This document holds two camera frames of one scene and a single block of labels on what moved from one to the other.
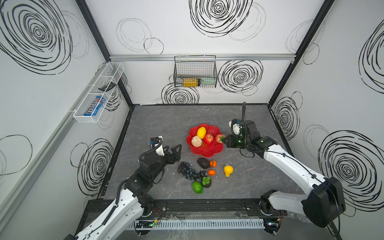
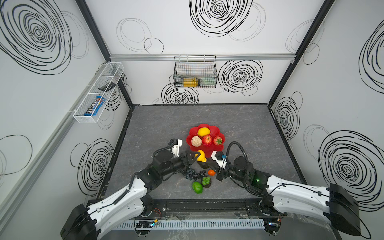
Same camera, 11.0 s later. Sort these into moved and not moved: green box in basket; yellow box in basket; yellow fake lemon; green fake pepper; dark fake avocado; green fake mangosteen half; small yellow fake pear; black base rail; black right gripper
Moved: small yellow fake pear; black right gripper; yellow fake lemon
Not moved: green fake pepper; yellow box in basket; black base rail; dark fake avocado; green fake mangosteen half; green box in basket
